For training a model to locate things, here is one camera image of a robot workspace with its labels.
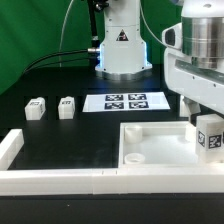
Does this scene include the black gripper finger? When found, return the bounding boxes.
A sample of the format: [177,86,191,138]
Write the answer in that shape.
[184,97,201,125]

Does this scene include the white square tabletop tray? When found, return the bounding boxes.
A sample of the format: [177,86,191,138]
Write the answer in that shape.
[118,121,224,168]

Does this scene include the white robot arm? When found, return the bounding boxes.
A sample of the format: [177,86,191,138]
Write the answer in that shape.
[94,0,224,115]

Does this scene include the white sheet with AprilTags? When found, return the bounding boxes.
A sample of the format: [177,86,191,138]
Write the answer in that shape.
[83,92,170,112]

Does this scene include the white U-shaped obstacle fence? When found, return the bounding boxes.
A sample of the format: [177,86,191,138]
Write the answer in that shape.
[0,129,224,196]

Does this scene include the black cable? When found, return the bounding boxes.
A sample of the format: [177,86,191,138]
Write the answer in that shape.
[21,48,101,75]

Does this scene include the black camera pole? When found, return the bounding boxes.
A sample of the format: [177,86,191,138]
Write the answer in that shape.
[87,0,100,48]

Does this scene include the grey cable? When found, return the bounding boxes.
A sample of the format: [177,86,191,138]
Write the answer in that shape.
[58,0,76,68]

